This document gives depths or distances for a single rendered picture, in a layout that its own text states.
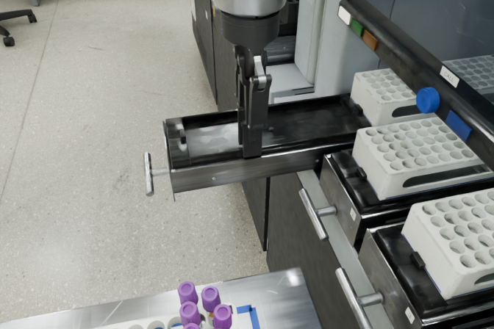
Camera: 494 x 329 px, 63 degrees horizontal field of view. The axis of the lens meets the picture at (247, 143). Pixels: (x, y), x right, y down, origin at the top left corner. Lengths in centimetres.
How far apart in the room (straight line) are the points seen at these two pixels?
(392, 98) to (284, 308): 40
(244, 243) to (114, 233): 49
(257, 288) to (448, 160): 32
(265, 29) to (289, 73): 50
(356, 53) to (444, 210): 35
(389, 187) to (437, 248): 12
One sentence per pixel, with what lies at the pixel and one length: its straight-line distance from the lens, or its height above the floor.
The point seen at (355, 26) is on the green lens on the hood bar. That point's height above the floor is 98.
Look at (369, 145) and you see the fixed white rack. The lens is 61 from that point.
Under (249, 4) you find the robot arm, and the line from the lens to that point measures 49.
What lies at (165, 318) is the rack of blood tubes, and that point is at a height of 88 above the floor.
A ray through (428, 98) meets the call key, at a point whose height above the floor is 99.
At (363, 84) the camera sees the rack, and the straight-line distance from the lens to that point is 74.
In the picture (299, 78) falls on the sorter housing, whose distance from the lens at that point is 99.
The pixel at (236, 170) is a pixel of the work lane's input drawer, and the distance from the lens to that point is 66.
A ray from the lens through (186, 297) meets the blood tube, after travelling 36.
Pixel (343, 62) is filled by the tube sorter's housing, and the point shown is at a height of 87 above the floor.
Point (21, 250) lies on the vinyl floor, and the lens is 172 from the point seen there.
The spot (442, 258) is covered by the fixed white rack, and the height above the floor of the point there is 86.
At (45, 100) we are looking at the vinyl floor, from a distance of 244.
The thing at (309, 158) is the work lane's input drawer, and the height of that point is 78.
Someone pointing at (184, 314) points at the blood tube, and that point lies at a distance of 35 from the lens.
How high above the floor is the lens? 125
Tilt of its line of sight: 41 degrees down
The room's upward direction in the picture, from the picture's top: straight up
